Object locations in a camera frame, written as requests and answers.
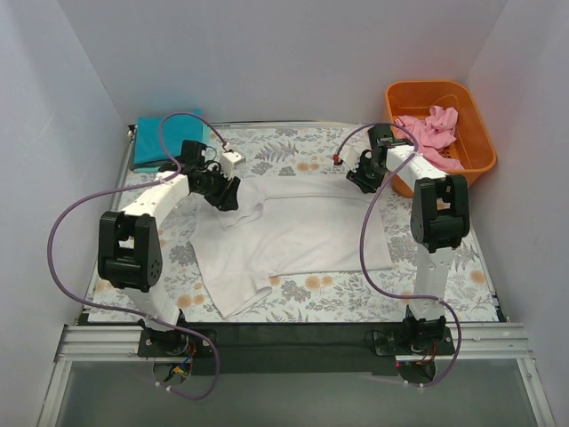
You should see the white t shirt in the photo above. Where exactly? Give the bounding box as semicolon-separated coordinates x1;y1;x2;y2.
190;175;372;318

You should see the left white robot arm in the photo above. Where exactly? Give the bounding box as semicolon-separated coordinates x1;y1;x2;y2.
97;141;244;356

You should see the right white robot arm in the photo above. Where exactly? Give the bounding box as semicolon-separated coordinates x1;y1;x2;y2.
333;122;470;356

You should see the pink t shirt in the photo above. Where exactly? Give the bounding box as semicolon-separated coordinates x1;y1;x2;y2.
393;106;463;171

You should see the orange plastic basket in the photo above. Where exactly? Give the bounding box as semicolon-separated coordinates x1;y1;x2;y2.
385;80;497;184

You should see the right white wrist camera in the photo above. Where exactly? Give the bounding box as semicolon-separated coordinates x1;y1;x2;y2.
333;146;362;170

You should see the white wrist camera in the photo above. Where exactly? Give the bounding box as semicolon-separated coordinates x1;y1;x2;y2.
219;150;245;180
333;146;362;170

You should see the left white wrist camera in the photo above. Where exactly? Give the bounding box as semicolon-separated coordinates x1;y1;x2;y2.
219;150;245;180

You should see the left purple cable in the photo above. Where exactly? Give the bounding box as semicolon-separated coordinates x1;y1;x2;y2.
46;112;232;400

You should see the purple cable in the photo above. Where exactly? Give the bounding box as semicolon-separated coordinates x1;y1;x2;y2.
46;112;232;400
335;122;461;389

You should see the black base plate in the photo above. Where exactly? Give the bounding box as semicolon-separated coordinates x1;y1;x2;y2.
137;323;455;376

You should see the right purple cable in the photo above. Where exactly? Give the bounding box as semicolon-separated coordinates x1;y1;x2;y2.
335;122;461;389

